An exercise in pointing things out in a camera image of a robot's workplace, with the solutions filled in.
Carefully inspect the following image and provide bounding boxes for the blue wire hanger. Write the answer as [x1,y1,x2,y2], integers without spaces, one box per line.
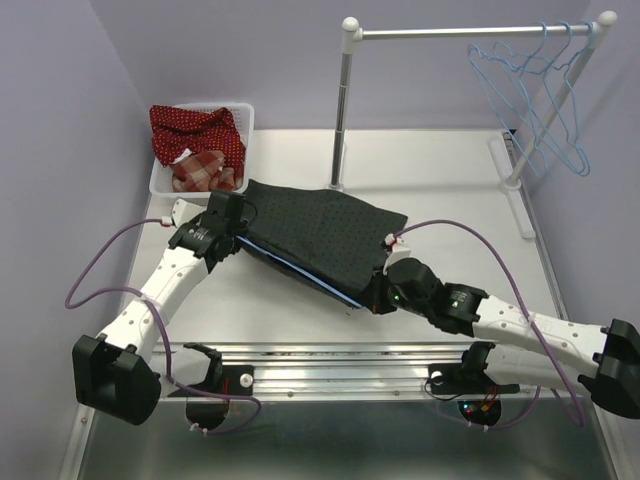
[238,236,363,309]
[503,22,573,177]
[537,21,602,177]
[467,22,551,188]

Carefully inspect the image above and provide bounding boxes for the dark dotted skirt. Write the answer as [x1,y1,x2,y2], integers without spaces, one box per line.
[242,180,408,310]

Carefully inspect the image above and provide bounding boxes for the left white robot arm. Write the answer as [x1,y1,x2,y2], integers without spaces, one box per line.
[72,191,262,425]

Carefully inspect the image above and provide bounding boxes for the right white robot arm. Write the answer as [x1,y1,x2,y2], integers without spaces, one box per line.
[366,258,639,419]

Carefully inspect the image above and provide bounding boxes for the orange plaid cloth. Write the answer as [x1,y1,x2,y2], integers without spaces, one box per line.
[171,150,243,193]

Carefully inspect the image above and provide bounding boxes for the white perforated plastic basket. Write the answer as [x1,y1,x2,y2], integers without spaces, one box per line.
[148,102,256,207]

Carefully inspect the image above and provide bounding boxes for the red dotted cloth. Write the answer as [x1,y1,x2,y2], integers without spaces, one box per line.
[149,104,249,181]

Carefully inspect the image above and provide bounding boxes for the white clothes rack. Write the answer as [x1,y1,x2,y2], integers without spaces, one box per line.
[329,10,618,239]

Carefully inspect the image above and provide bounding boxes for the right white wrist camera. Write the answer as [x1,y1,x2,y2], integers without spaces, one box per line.
[383,233,411,275]

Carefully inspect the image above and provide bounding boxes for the aluminium mounting rail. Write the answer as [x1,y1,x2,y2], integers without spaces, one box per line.
[148,341,564,406]

